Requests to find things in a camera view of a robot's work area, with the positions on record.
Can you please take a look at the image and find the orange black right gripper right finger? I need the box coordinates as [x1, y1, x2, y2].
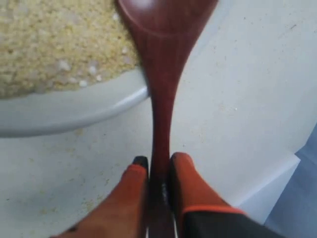
[170, 152, 281, 238]

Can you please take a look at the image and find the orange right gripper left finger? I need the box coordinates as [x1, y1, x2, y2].
[56, 156, 149, 238]

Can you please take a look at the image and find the dark red wooden spoon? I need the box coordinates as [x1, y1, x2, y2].
[116, 0, 217, 238]

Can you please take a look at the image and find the yellow cooked grain porridge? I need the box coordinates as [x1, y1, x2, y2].
[0, 0, 140, 99]

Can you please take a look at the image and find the white backdrop cloth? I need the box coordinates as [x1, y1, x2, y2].
[237, 123, 317, 238]

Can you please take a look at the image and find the white ceramic bowl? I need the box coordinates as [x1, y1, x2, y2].
[0, 69, 148, 138]

